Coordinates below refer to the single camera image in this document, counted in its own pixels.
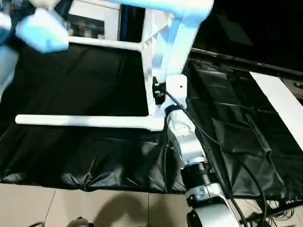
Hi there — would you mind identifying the white plastic table top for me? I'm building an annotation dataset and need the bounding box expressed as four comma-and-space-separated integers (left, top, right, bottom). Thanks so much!
139, 0, 215, 132

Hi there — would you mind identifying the blue curtain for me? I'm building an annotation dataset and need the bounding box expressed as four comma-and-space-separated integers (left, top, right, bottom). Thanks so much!
120, 4, 130, 43

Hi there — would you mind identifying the black table mat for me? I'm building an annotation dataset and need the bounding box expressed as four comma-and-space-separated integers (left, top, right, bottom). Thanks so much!
0, 40, 303, 201

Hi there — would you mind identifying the white glass-door cabinet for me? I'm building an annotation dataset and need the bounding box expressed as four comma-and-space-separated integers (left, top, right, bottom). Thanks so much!
67, 0, 122, 41

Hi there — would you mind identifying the white flat board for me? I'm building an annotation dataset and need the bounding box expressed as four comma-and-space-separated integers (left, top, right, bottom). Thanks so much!
249, 70, 303, 152

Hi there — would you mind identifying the brown side table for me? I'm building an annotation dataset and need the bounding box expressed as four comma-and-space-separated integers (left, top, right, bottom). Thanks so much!
278, 75, 303, 106

